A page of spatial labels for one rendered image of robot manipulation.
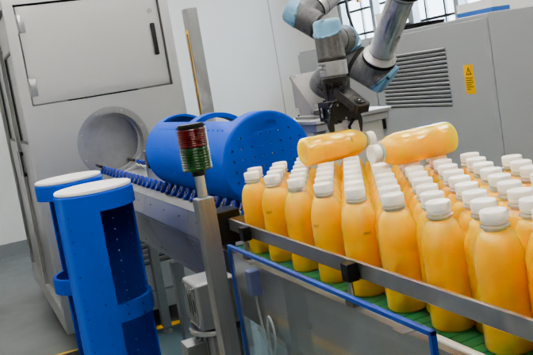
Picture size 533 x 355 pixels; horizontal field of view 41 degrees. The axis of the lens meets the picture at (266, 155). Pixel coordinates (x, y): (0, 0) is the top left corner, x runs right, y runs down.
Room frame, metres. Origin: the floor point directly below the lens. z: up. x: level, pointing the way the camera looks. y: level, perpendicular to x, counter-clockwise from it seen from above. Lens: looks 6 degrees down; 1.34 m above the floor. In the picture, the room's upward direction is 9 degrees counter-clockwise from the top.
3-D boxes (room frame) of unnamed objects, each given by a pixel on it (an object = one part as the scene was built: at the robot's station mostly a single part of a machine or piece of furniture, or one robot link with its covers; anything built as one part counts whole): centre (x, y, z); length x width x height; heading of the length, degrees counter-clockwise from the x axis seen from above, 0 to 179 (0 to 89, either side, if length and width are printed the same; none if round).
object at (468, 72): (4.48, -0.96, 0.72); 2.15 x 0.54 x 1.45; 21
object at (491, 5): (3.72, -1.21, 1.48); 0.24 x 0.12 x 0.08; 29
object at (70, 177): (3.08, 0.86, 1.03); 0.28 x 0.28 x 0.01
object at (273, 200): (1.68, 0.00, 0.99); 0.07 x 0.07 x 0.19
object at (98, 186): (2.61, 0.64, 1.03); 0.28 x 0.28 x 0.01
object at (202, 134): (1.53, 0.15, 1.23); 0.06 x 0.06 x 0.04
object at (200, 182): (1.53, 0.15, 1.18); 0.06 x 0.06 x 0.16
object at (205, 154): (1.53, 0.15, 1.18); 0.06 x 0.06 x 0.05
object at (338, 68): (1.92, -0.21, 1.32); 0.08 x 0.08 x 0.05
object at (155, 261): (3.92, 0.70, 0.31); 0.06 x 0.06 x 0.63; 23
